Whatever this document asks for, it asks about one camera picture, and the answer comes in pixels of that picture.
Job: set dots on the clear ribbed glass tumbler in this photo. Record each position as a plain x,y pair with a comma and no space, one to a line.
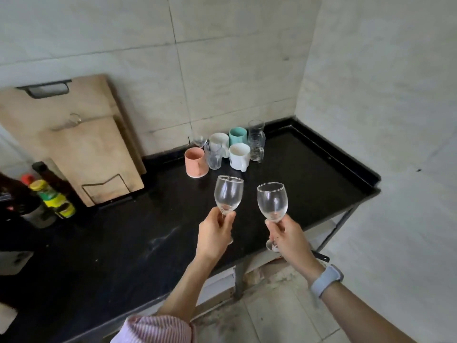
214,157

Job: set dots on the red cap bottle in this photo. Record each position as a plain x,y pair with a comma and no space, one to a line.
26,179

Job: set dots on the large wooden cutting board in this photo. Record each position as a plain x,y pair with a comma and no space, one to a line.
53,103

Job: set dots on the person's left hand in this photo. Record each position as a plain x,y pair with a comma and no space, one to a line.
212,237

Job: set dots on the white cloth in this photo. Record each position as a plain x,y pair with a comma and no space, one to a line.
6,316

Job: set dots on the teal mug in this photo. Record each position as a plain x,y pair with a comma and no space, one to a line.
238,135

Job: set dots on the short clear glass mug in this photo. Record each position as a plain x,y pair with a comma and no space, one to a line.
257,153

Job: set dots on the dark sauce bottle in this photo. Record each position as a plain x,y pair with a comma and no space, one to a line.
53,178

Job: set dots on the person's right forearm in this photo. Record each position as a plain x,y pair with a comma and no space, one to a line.
360,316

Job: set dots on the person's left thumb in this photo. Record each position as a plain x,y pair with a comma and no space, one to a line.
229,220

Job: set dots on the plain white mug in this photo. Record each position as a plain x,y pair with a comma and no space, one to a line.
220,139

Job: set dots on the small clear stemmed glass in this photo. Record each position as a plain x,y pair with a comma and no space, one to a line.
199,139

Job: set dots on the pink striped sleeve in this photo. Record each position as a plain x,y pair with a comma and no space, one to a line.
153,330

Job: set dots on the white mug with print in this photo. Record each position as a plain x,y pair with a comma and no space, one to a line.
239,156

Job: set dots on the person's left forearm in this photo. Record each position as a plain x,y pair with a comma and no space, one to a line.
185,287

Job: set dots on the large dark bottle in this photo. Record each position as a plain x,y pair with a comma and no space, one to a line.
18,201

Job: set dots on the yellow cap green label bottle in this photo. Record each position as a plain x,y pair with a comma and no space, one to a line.
55,200

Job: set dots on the person's right hand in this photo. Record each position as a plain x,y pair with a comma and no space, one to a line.
292,244

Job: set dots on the tall clear glass mug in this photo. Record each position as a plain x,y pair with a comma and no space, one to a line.
256,129

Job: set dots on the light blue wrist watch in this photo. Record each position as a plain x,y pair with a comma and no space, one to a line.
325,281

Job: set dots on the small wooden cutting board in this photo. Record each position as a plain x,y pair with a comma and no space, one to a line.
96,157

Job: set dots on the pink mug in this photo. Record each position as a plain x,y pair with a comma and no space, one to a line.
195,163

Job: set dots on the clear wine glass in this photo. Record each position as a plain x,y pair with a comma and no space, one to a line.
272,201
228,192

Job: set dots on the person's right thumb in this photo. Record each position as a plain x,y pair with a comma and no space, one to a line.
272,228

